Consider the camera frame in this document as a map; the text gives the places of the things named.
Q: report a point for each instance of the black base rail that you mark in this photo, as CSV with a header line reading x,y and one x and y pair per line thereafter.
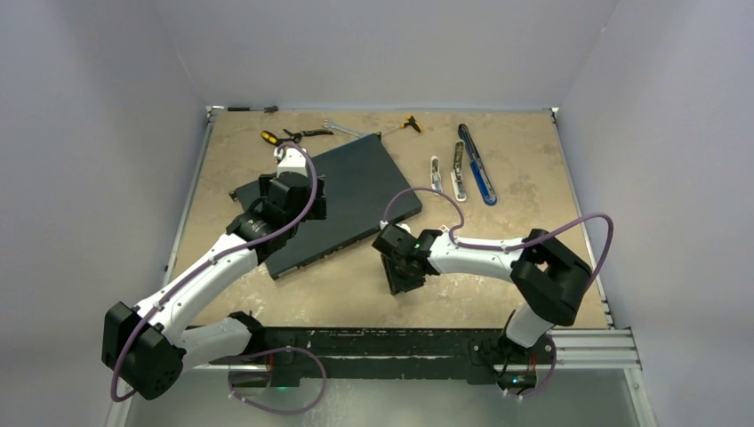
x,y
478,356

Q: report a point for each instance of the silver wrench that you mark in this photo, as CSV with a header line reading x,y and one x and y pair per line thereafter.
x,y
329,124

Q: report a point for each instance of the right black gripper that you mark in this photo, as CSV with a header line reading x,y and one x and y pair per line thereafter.
x,y
399,285

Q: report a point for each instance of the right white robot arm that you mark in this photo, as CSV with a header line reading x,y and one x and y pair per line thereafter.
x,y
551,278

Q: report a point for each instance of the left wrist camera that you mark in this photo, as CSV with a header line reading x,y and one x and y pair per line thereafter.
x,y
291,159

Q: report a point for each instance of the blue stapler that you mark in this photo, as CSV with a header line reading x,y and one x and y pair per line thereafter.
x,y
477,167

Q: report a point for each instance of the white stapler part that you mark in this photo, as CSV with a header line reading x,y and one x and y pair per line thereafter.
x,y
435,175

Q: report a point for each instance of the dark flat network switch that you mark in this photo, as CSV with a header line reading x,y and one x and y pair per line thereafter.
x,y
361,178

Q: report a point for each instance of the small yellow black screwdriver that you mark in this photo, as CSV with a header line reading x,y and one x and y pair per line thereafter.
x,y
410,122

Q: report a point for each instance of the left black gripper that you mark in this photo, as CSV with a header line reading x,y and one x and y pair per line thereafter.
x,y
316,211

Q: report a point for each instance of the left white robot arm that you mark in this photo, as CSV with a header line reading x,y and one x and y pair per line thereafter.
x,y
149,344

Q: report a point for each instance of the black handled cutters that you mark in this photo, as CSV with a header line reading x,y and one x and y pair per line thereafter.
x,y
297,137

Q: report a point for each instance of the black tool at wall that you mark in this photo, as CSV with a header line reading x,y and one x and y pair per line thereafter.
x,y
266,110

